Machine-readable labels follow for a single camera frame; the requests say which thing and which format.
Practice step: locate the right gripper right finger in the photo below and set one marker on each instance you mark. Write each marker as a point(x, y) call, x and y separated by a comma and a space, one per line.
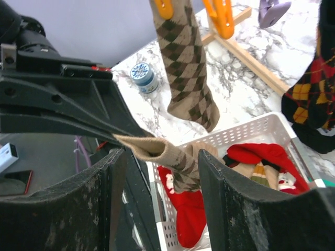
point(244, 215)

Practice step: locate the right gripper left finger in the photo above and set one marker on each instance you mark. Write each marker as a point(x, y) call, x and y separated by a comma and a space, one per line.
point(79, 213)

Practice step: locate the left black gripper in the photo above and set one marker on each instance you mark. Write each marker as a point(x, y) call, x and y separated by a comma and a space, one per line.
point(44, 92)

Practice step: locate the striped argyle sock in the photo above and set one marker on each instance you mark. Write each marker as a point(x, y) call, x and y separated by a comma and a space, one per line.
point(262, 174)

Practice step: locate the beige brown argyle sock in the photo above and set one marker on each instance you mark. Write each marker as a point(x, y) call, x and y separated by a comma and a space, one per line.
point(184, 59)

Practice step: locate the white oval clip hanger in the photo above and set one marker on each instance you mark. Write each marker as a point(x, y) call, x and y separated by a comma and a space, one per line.
point(220, 13)

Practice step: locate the red santa sock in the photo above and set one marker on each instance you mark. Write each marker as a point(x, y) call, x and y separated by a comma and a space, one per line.
point(289, 179)
point(190, 211)

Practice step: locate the white perforated plastic basket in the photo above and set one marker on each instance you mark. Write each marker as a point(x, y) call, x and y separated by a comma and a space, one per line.
point(268, 128)

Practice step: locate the small blue white jar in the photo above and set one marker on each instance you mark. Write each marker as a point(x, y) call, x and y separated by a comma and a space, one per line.
point(144, 77)

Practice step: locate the black sock with label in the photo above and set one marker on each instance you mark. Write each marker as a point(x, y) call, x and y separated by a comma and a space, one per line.
point(313, 139)

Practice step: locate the black red yellow argyle sock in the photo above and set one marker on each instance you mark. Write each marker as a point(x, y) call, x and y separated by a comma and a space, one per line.
point(311, 100)

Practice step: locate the wooden clothes rack frame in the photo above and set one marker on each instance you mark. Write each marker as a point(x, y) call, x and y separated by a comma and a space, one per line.
point(253, 64)

